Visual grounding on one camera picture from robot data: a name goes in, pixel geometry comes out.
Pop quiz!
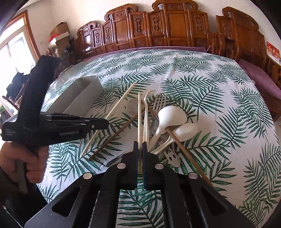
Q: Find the small white plastic spoon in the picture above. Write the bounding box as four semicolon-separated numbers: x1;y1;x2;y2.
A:
151;123;198;155

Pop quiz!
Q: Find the cardboard boxes stack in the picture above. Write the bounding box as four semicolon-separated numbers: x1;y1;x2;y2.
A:
47;22;71;59

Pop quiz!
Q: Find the palm leaf tablecloth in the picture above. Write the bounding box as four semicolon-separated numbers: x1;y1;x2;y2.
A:
39;49;280;227

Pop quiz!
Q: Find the person's left hand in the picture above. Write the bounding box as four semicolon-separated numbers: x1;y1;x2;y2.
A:
1;142;49;183

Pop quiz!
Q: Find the red card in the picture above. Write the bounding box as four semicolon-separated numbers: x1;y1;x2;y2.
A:
266;41;280;60

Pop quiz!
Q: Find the light diagonal bamboo chopstick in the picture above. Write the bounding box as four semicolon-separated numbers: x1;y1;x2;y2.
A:
80;81;138;157

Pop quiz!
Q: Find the metal rectangular tray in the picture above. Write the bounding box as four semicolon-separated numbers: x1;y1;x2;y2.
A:
45;76;103;117

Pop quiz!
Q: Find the dark wooden chopstick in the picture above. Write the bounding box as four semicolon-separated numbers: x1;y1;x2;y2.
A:
89;98;156;161

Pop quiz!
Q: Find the large metal spoon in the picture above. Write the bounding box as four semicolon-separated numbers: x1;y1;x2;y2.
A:
126;99;138;118

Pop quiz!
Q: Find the metal fork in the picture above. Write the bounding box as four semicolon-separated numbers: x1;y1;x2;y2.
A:
149;94;167;134

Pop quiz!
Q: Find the brown wooden chopstick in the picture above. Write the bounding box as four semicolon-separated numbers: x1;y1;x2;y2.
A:
150;109;214;188

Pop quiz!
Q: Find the purple seat cushion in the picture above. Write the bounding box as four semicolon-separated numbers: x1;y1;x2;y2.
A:
239;59;281;100

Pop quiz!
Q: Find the large white plastic spoon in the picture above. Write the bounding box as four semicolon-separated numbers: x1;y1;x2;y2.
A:
148;106;187;151

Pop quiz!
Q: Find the carved wooden bench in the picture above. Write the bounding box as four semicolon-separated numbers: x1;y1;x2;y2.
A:
74;1;280;85

